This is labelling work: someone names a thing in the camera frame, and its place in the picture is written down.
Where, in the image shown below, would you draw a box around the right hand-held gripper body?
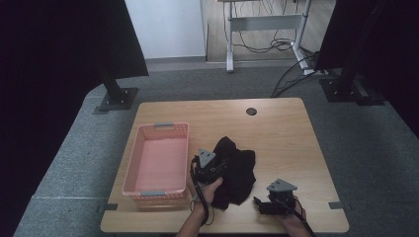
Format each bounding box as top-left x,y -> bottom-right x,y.
266,178 -> 297,217

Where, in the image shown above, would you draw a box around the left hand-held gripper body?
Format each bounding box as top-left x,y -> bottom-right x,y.
190,147 -> 229,186

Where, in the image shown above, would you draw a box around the black cloth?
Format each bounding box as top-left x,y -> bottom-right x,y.
210,135 -> 257,211

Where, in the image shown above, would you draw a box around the pink plastic basket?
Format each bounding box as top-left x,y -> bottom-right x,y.
122,121 -> 191,203

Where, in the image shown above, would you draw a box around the person's left hand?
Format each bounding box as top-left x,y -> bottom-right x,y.
193,177 -> 224,212

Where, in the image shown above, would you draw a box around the person's right hand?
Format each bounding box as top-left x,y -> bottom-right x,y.
276,197 -> 312,237

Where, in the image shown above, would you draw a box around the black metal stand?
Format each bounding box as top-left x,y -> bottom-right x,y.
317,0 -> 387,107
97,69 -> 139,113

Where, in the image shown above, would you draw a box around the black curtain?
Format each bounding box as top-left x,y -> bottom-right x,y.
0,0 -> 149,237
313,0 -> 419,139

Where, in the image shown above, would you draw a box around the black floor cables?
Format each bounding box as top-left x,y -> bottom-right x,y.
270,48 -> 320,99

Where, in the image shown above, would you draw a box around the hanging cable tangle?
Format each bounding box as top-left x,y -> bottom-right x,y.
222,0 -> 299,54

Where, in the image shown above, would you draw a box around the white desk frame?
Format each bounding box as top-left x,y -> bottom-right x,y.
216,0 -> 318,76

